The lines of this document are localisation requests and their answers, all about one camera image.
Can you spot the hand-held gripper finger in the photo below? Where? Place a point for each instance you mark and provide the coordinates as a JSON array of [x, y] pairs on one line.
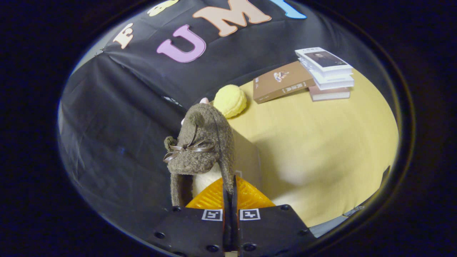
[[235, 214], [227, 214]]

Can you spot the beige fabric storage box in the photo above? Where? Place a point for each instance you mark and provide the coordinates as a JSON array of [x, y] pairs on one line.
[[246, 160]]

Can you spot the brown fuzzy shoe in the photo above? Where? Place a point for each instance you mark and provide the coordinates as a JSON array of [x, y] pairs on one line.
[[207, 157]]

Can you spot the yellow knitted plush ball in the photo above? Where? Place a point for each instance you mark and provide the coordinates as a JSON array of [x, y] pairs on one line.
[[230, 101]]

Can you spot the pink and green plush toy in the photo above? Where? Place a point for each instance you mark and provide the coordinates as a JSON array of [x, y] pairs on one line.
[[204, 101]]

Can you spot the black backdrop cloth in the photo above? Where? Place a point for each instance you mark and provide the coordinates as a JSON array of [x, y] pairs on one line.
[[125, 125]]

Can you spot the brown hardcover book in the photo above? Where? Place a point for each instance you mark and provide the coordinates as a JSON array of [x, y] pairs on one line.
[[282, 84]]

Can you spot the pale pink book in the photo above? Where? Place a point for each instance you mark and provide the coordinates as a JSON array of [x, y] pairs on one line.
[[330, 94]]

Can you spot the plain white book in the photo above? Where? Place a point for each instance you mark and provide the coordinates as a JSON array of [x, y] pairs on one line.
[[334, 81]]

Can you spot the white book with portrait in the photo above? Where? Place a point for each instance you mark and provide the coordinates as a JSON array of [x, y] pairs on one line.
[[323, 60]]

